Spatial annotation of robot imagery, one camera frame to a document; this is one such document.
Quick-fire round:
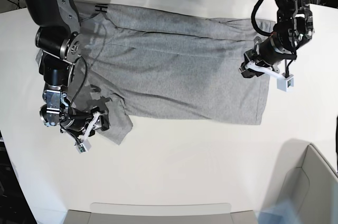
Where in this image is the black object right edge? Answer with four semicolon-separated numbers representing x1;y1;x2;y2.
335;116;338;170

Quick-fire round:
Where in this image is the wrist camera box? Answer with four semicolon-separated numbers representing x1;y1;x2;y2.
277;74;294;92
75;140;91;153

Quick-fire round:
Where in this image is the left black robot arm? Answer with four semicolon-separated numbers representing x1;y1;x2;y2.
239;0;314;78

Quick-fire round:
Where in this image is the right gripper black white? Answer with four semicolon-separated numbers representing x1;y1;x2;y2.
60;107;110;142

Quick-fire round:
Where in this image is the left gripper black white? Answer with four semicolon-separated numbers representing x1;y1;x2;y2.
239;36;297;79

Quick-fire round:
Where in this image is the grey bin at bottom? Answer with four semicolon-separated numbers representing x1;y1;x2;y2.
63;202;258;223

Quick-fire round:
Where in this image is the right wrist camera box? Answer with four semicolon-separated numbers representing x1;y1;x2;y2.
75;140;91;153

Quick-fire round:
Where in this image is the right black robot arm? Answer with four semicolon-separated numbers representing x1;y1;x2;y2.
25;0;109;146

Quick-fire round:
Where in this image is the grey bin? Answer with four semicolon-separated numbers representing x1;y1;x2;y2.
276;144;337;223
63;202;258;223

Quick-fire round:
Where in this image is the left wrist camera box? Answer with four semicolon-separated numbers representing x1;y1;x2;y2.
277;74;294;92

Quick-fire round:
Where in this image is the blue cloth in bin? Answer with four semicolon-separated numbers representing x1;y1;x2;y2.
256;200;297;224

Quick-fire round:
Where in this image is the grey bin at right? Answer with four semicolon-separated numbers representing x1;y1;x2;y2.
276;144;337;223

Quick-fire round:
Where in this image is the grey T-shirt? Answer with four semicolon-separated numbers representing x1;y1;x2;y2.
69;2;269;144

